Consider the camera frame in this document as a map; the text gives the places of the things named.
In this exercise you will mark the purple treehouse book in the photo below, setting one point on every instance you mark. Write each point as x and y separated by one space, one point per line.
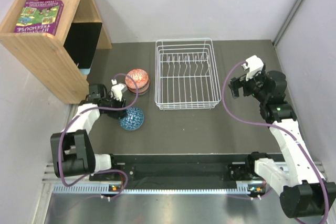
40 17

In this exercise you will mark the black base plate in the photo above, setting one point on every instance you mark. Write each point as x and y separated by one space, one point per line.
185 171

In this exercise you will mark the aluminium rail frame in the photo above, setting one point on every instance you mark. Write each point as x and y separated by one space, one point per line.
109 184

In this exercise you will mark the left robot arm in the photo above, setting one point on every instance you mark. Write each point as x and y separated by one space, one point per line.
71 148

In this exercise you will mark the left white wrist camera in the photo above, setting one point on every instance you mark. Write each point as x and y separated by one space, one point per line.
117 90

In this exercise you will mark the red patterned white bowl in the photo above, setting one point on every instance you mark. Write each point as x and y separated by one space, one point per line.
140 76

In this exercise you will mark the white wire dish rack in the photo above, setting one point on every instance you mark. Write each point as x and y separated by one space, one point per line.
186 75

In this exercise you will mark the dark bottom bowls stack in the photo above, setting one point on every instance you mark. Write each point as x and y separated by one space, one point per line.
142 90

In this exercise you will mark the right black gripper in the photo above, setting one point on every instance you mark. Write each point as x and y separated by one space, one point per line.
236 84

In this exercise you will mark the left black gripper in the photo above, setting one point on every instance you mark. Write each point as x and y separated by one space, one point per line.
118 114

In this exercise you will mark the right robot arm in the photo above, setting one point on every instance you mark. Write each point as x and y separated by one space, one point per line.
303 190

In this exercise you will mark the wooden shelf unit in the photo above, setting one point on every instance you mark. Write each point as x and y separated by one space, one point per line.
44 54

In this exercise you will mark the blue patterned bowl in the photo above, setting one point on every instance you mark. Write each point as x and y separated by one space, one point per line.
133 120

